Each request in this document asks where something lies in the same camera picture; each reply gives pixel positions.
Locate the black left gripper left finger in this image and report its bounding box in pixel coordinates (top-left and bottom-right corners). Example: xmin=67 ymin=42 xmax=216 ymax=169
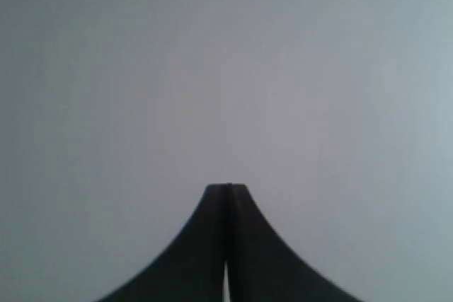
xmin=101 ymin=184 xmax=228 ymax=302

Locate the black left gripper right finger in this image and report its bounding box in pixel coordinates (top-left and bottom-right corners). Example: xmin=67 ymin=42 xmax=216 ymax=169
xmin=226 ymin=184 xmax=358 ymax=302

